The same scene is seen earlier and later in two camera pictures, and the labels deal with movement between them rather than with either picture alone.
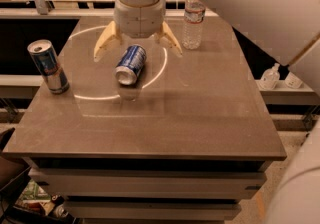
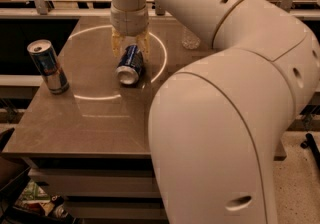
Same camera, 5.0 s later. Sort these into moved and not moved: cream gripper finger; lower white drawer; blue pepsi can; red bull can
Moved: cream gripper finger
Not moved: lower white drawer; blue pepsi can; red bull can
